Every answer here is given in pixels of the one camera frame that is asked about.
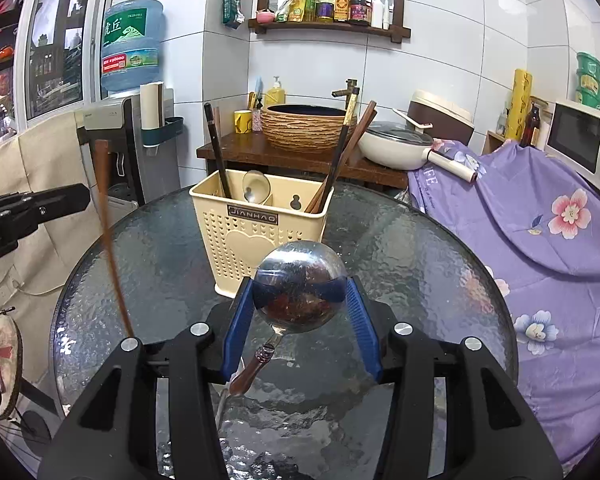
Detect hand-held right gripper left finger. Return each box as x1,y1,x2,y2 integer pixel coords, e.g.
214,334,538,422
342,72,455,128
37,277,255,480

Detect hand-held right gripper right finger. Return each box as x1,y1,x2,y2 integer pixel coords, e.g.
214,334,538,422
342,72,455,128
346,277,563,480

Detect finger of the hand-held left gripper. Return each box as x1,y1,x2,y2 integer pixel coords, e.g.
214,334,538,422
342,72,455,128
0,183,92,241

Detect brown wooden chopstick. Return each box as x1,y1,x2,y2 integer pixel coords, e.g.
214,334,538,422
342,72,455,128
94,140,136,337
312,125,366,213
305,100,377,213

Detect steel ladle with brown handle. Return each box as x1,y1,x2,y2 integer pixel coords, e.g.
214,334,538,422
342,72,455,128
228,240,350,396

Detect cream plastic utensil holder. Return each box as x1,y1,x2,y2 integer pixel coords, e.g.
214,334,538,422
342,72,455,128
189,169,333,298

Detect black chopstick with gold band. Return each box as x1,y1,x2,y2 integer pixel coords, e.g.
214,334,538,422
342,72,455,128
322,101,359,213

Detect beige cloth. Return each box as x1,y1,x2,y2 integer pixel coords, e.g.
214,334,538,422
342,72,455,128
0,110,111,296

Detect steel spoon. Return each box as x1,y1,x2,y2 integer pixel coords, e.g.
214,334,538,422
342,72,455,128
214,385,236,431
242,170,272,206

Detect grey water dispenser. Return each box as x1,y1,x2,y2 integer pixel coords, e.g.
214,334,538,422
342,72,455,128
77,87,183,206

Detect teal plastic rack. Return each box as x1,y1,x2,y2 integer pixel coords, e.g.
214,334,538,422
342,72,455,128
142,116,185,148

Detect glass door cabinet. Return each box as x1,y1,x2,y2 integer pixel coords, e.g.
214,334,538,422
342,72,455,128
0,0,111,156

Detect plain black chopstick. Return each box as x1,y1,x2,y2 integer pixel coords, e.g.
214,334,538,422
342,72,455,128
203,102,232,200

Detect blue water bottle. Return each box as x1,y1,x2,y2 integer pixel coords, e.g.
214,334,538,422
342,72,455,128
101,0,166,98

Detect white frying pan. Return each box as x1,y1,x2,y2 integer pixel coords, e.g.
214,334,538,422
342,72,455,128
357,121,478,183

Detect dark wooden table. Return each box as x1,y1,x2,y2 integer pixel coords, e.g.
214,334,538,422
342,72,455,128
196,132,411,193

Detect purple floral cloth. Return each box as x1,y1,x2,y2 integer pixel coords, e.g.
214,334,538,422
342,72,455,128
407,140,600,466

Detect glass pan lid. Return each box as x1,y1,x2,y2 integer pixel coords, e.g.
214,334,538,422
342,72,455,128
362,121,433,144

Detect woven pattern wash basin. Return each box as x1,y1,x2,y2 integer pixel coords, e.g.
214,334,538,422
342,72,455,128
260,104,353,153

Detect white rice paddle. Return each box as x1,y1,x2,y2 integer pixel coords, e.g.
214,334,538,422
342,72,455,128
392,108,433,131

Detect small wooden box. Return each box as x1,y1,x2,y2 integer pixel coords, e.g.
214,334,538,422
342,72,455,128
481,130,506,156

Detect brown and white rice cooker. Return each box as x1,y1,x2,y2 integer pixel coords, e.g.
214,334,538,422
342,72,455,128
407,90,476,136

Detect bronze faucet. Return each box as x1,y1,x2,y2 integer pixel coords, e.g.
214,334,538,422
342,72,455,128
331,79,359,111

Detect yellow soap dispenser bottle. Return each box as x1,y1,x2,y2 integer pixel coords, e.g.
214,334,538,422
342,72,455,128
265,76,287,108

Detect brown glass bottle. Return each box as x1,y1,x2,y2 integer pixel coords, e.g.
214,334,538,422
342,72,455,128
519,102,541,148

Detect green hanging packet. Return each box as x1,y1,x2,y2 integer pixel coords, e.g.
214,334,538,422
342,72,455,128
222,0,246,29

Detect yellow wrapped roll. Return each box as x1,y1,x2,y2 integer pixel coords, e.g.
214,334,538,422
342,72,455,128
505,69,534,143

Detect white microwave oven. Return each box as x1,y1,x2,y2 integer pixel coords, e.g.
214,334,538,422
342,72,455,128
545,99,600,196

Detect dark wooden mirror shelf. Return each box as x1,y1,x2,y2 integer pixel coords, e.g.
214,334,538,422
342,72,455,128
248,0,412,43

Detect dark soy sauce bottle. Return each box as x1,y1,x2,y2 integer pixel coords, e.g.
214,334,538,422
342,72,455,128
349,0,372,26

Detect stack of green packets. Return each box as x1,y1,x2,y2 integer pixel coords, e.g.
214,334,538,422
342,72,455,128
575,51,600,110

